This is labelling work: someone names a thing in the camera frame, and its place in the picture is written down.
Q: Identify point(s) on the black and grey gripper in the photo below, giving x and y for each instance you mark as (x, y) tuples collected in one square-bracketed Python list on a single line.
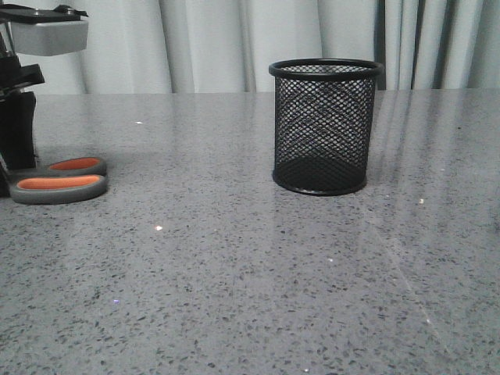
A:
[(30, 31)]

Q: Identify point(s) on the light grey curtain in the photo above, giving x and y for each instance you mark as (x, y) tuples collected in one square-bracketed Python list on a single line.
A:
[(153, 47)]

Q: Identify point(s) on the grey orange handled scissors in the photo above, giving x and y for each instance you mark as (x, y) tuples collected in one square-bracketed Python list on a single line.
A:
[(72, 180)]

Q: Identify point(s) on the black wire mesh pen cup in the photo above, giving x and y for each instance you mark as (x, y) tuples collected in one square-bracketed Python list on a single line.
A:
[(322, 124)]

